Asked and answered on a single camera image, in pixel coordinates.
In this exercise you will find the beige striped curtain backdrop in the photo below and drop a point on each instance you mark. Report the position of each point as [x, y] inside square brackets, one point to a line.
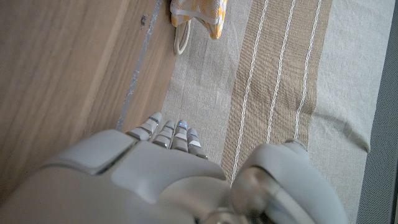
[280, 77]

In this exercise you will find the yellow white checkered towel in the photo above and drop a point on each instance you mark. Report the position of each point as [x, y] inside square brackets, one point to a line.
[205, 12]

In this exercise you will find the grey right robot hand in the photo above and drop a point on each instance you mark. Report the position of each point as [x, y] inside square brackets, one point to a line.
[149, 174]

